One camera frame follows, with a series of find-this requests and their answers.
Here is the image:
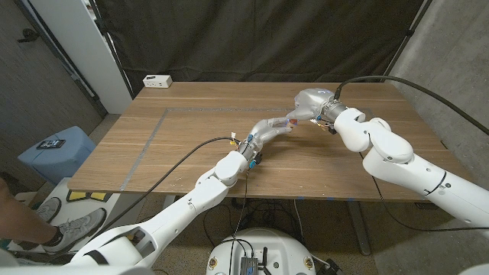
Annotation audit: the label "white power strip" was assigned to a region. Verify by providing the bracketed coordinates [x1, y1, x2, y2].
[143, 74, 173, 89]

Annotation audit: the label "grey table leg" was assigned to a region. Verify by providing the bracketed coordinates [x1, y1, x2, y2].
[345, 200, 372, 256]

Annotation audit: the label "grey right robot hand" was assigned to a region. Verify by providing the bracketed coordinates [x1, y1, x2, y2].
[285, 88, 348, 121]

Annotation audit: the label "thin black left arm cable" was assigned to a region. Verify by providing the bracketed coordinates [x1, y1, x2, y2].
[228, 167, 250, 275]

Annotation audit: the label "white pillar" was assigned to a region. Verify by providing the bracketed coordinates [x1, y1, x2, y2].
[28, 0, 133, 115]

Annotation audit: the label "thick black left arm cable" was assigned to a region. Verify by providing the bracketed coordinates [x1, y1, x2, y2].
[87, 136, 240, 241]

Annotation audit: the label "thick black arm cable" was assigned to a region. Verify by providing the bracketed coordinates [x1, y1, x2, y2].
[87, 136, 240, 241]
[334, 75, 489, 137]

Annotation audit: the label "black wall rail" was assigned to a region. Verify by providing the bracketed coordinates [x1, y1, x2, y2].
[14, 0, 108, 118]

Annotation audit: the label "black backdrop curtain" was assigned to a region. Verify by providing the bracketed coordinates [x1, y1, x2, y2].
[93, 0, 435, 87]

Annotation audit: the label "person's bare leg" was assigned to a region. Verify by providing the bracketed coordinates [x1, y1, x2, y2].
[0, 177, 64, 248]

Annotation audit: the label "black phone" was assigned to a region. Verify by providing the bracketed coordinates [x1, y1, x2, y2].
[36, 139, 66, 150]

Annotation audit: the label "black backdrop stand pole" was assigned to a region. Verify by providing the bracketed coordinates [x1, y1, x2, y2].
[88, 0, 135, 100]
[380, 0, 435, 83]

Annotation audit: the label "grey sneaker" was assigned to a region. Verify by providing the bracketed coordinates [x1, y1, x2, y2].
[41, 208, 107, 253]
[36, 196, 62, 225]

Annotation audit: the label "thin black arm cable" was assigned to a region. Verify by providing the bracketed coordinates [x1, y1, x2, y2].
[358, 151, 489, 232]
[228, 167, 250, 275]

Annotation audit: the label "black floor cables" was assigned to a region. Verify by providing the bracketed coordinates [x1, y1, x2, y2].
[202, 197, 303, 248]

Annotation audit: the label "blue stool with phone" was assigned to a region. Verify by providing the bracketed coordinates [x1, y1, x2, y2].
[17, 126, 96, 184]

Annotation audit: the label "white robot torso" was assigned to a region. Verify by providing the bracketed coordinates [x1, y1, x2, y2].
[206, 228, 317, 275]

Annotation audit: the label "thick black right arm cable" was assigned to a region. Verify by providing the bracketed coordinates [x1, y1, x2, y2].
[334, 75, 489, 137]

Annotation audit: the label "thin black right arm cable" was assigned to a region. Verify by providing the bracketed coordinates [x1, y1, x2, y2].
[358, 151, 489, 232]

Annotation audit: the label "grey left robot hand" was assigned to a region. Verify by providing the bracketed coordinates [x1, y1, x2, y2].
[239, 117, 294, 160]

